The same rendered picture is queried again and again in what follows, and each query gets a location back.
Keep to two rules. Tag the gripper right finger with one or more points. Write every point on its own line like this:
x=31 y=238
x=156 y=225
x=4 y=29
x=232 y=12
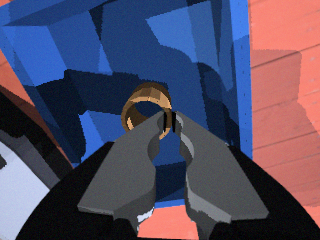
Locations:
x=224 y=185

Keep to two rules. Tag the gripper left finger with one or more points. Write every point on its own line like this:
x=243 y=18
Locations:
x=117 y=181

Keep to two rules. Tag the bronze metal sleeve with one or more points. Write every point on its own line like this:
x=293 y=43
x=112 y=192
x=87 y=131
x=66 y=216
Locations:
x=148 y=91

